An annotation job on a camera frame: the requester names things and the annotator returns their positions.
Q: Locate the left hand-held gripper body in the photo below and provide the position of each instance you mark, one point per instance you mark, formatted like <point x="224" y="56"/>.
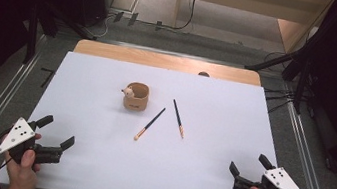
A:
<point x="17" y="134"/>

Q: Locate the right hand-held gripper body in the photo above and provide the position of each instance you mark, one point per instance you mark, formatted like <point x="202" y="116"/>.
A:
<point x="281" y="181"/>

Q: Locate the dark blue wooden-ended chopstick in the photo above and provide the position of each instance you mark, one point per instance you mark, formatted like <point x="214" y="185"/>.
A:
<point x="178" y="118"/>
<point x="150" y="123"/>

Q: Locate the wooden cup with animal figure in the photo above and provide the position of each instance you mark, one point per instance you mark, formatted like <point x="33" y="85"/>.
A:
<point x="136" y="101"/>

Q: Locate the person's left hand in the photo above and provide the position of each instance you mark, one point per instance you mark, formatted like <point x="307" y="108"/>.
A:
<point x="22" y="177"/>

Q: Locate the white table mat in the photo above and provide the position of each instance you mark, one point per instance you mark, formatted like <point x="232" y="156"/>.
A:
<point x="178" y="170"/>

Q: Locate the black metal stand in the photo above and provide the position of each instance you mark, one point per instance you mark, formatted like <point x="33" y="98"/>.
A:
<point x="300" y="87"/>
<point x="31" y="37"/>

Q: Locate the dark round table grommet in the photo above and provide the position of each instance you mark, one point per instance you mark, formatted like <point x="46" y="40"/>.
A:
<point x="204" y="74"/>

